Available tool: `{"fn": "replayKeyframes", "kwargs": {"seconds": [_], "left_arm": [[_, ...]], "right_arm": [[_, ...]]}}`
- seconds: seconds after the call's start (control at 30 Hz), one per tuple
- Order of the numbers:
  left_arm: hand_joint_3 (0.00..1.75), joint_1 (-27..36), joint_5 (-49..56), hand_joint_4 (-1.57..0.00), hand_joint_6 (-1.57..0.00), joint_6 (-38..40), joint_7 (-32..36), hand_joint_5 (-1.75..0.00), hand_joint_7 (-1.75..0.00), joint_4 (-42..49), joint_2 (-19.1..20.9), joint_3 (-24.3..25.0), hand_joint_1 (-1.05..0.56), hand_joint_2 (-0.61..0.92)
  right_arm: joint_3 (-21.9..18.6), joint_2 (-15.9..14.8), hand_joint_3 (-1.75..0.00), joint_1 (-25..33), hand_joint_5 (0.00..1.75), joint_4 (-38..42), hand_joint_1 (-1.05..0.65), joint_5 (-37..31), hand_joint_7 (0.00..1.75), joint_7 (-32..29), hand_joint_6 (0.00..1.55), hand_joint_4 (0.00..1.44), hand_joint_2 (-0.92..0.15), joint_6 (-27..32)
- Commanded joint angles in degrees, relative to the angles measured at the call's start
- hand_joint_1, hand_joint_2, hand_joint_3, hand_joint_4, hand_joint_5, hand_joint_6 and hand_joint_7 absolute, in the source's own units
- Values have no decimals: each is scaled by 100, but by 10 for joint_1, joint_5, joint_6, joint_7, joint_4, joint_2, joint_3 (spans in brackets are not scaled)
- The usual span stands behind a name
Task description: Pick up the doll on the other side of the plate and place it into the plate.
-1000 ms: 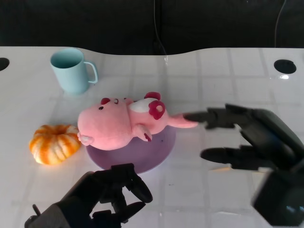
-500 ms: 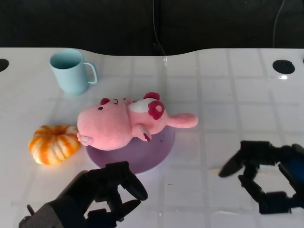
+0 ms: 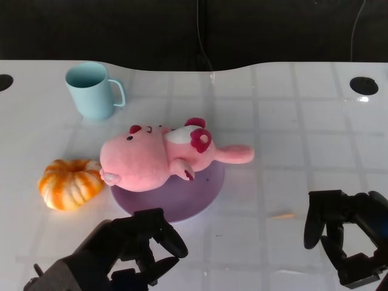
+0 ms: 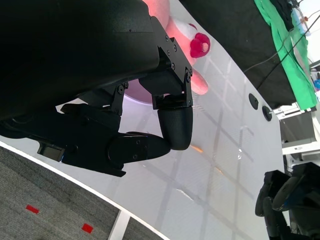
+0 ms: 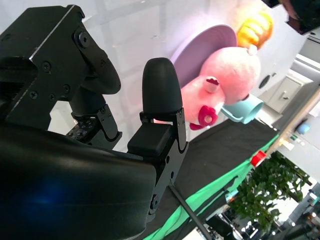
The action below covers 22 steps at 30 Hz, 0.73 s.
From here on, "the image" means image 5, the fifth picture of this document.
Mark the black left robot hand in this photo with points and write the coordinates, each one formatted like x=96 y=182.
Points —
x=305 y=12

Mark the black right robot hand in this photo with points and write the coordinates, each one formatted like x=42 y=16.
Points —
x=62 y=175

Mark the pink plush doll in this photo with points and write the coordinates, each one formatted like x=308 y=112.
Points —
x=232 y=72

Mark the purple round plate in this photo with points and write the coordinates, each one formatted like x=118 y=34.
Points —
x=207 y=42

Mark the orange white striped pumpkin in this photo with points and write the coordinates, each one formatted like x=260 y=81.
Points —
x=255 y=30

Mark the white cabinet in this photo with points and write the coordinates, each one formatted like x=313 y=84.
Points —
x=287 y=90

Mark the light blue mug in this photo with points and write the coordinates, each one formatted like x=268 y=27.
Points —
x=247 y=110

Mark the small blue round object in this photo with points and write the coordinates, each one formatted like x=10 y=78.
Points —
x=303 y=128

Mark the thin black rod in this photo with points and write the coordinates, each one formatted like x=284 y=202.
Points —
x=190 y=212

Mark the green cloth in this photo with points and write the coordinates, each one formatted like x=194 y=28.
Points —
x=212 y=190

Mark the small red box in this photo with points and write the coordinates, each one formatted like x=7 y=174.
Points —
x=258 y=158

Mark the green leafy plant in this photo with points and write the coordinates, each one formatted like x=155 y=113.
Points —
x=262 y=190

